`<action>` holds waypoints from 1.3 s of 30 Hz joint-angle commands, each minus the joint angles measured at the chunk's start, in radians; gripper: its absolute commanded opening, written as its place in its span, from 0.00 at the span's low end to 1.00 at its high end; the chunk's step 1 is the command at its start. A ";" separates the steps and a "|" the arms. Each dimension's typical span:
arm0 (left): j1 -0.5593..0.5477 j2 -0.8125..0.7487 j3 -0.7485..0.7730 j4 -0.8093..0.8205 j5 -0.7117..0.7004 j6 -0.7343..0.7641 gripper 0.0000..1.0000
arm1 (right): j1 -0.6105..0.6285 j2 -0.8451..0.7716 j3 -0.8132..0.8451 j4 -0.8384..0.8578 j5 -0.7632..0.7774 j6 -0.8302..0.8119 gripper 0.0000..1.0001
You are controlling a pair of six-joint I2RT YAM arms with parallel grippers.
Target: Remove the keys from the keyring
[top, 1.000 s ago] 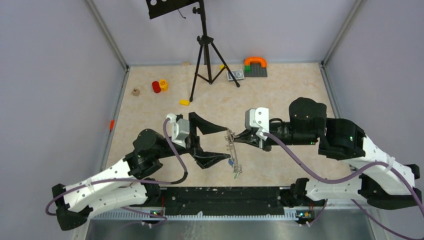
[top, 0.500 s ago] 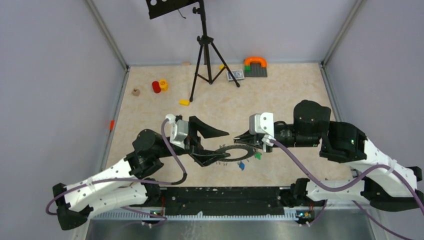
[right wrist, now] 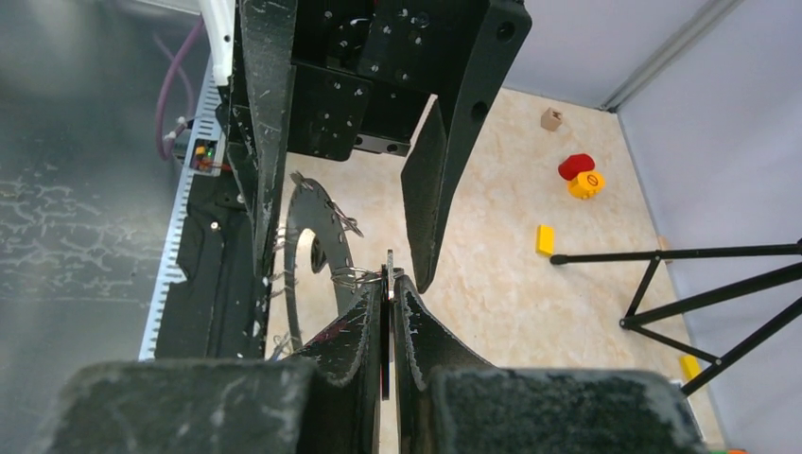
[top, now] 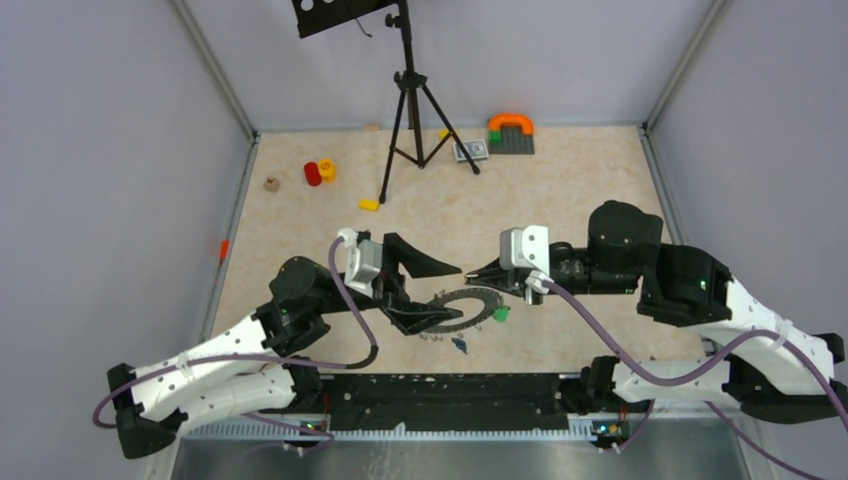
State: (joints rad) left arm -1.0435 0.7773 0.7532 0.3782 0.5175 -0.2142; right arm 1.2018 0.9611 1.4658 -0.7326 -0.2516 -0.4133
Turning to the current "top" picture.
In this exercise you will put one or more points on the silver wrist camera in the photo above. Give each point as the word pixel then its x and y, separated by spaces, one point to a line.
pixel 528 247
pixel 364 261

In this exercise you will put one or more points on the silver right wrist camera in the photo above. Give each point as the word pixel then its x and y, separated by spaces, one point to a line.
pixel 528 247

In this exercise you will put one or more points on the small wooden block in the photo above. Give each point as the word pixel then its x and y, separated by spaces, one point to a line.
pixel 272 184

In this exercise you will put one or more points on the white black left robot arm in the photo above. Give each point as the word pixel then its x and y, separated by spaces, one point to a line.
pixel 258 363

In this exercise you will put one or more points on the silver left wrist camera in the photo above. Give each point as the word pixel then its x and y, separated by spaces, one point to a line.
pixel 364 261

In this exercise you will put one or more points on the yellow lego brick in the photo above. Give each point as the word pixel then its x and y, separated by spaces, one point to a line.
pixel 369 205

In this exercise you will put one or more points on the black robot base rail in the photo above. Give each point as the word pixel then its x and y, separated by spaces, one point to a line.
pixel 473 403

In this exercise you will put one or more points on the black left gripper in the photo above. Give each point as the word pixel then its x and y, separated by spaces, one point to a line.
pixel 390 286

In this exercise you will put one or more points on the red plastic cylinder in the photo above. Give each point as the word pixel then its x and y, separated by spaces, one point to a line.
pixel 312 174

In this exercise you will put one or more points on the black perforated mount plate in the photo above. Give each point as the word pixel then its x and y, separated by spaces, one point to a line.
pixel 317 16

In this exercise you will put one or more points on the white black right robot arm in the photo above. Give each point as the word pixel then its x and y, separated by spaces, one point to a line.
pixel 763 364

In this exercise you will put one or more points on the orange plastic arch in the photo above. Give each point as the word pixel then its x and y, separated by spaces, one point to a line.
pixel 524 123

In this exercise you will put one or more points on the blue playing card box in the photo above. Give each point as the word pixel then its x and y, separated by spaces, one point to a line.
pixel 477 150

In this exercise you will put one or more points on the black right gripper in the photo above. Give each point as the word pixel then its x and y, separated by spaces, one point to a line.
pixel 495 275

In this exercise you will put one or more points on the blue plastic key tag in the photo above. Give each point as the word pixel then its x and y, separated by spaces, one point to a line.
pixel 460 344

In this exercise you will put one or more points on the black tripod stand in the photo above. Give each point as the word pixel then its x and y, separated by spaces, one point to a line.
pixel 410 83

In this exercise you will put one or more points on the yellow plastic cylinder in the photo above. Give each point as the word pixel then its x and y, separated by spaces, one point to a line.
pixel 327 170

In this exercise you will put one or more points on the grey lego baseplate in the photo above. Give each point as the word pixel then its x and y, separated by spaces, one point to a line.
pixel 514 142

